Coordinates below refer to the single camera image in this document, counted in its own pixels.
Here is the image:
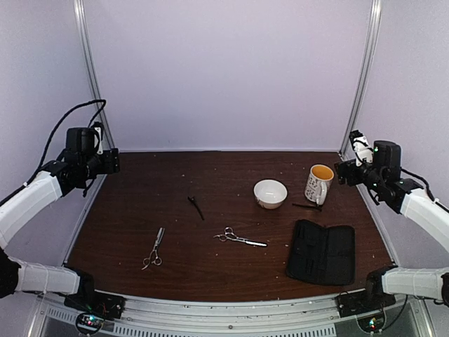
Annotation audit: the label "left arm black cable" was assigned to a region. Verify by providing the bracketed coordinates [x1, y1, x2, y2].
[38, 99, 107, 197]

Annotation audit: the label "silver straight hair scissors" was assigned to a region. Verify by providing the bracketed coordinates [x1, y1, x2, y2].
[213, 227, 267, 247]

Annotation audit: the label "white ceramic bowl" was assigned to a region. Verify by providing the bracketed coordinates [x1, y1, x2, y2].
[253, 179, 288, 210]

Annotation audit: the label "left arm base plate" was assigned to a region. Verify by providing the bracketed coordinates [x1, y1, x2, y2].
[63, 291, 126, 320]

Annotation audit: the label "front aluminium rail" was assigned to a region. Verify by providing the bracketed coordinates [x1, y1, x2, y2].
[26, 295, 435, 336]

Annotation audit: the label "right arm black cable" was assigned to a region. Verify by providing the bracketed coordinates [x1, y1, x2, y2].
[399, 167, 436, 201]

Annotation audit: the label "black hair clip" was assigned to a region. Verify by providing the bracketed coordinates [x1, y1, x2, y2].
[292, 203, 322, 211]
[187, 196, 205, 220]

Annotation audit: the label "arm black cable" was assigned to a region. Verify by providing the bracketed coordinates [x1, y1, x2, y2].
[38, 99, 107, 197]
[399, 167, 436, 201]

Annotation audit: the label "aluminium frame post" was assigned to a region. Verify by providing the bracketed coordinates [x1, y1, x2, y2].
[73, 0, 115, 148]
[339, 0, 382, 159]

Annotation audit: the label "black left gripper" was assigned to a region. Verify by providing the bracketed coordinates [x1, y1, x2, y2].
[81, 147, 120, 180]

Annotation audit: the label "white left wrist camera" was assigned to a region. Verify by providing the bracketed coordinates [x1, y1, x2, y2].
[92, 121, 104, 155]

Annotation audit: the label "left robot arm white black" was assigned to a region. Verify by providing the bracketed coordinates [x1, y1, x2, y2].
[1, 122, 120, 312]

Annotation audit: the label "silver thinning scissors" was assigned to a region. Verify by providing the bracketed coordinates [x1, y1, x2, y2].
[142, 227, 165, 270]

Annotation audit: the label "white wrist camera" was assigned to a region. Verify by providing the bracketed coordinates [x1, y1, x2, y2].
[349, 130, 374, 166]
[92, 121, 104, 155]

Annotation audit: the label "right aluminium frame post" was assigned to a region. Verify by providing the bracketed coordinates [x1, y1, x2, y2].
[339, 0, 382, 159]

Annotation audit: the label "white mug yellow inside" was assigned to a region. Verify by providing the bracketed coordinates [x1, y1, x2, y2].
[304, 164, 334, 206]

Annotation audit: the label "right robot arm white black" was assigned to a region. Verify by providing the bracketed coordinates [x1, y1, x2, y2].
[335, 131, 448, 310]

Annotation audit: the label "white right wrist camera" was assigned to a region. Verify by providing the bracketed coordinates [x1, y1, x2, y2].
[349, 130, 374, 166]

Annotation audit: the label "left aluminium frame post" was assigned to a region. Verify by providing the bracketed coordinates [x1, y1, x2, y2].
[73, 0, 115, 148]

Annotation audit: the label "black tool case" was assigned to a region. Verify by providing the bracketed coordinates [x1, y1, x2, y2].
[286, 219, 356, 286]

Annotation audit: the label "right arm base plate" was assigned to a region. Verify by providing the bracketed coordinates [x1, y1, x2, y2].
[335, 290, 396, 318]

